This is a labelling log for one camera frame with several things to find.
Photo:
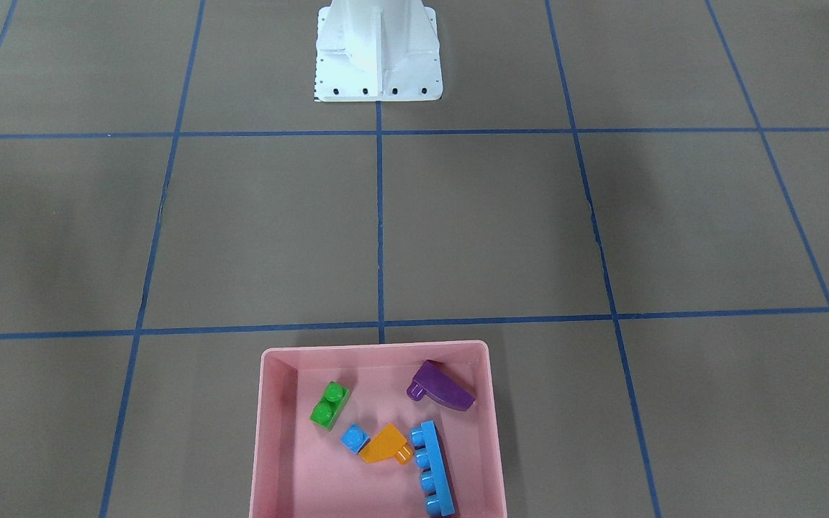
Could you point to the purple block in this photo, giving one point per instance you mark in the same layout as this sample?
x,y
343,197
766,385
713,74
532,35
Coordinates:
x,y
431,382

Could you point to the green block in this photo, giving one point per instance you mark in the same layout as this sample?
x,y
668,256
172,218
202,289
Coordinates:
x,y
328,409

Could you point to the orange block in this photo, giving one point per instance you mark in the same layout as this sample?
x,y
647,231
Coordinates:
x,y
389,443

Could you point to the small blue block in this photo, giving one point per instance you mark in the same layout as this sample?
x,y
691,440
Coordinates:
x,y
355,438

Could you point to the long blue block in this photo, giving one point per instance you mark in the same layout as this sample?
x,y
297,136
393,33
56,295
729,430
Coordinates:
x,y
434,479

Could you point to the pink plastic box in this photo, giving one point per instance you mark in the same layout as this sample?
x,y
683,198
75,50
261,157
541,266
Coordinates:
x,y
302,470

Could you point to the white camera pedestal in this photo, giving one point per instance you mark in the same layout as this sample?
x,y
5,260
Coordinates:
x,y
377,51

